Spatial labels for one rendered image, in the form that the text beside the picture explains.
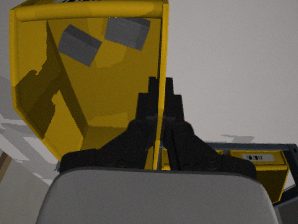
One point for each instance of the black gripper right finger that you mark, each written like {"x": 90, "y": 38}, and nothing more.
{"x": 186, "y": 151}

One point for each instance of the yellow bin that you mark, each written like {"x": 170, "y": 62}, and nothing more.
{"x": 164, "y": 161}
{"x": 265, "y": 162}
{"x": 68, "y": 105}

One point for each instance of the grey block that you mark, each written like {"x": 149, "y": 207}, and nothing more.
{"x": 131, "y": 32}
{"x": 78, "y": 45}

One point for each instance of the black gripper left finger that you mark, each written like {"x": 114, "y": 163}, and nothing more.
{"x": 130, "y": 148}

